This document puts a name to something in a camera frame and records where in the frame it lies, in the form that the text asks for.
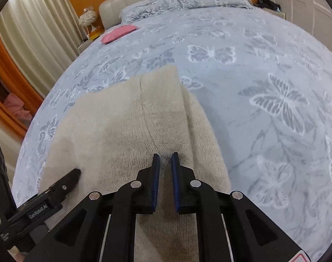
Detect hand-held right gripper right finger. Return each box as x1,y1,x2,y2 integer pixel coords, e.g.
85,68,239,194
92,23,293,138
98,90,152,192
171,152,311,262

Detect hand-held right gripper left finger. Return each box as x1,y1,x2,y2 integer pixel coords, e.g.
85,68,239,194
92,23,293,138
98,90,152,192
24,153,160,262

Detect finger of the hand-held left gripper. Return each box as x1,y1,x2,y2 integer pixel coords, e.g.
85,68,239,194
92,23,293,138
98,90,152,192
49,168,82,196

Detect beige knit sweater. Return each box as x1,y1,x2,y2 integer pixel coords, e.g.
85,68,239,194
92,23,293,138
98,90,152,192
44,65,232,262

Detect crumpled pink garment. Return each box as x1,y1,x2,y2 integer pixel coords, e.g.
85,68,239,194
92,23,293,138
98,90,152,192
3,93,33,121

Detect white nightstand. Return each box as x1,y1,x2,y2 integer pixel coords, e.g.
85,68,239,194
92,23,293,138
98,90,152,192
78,27,106,52

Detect grey butterfly print duvet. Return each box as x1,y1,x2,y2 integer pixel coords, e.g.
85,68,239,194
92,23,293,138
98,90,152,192
11,5,332,262

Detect cream pleated curtain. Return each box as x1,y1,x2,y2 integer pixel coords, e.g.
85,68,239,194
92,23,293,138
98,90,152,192
0,0,83,93

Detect folded pink cloth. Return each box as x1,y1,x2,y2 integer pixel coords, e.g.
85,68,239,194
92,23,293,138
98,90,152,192
101,25,139,44

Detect white feather lamp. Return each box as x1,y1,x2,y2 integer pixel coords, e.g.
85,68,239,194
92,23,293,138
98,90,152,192
78,9,97,32

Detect black bag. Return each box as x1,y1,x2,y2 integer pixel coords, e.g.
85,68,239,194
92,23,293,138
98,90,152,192
257,0,282,12

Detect white wardrobe doors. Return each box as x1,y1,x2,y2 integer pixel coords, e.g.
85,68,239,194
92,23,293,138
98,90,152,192
272,0,332,53

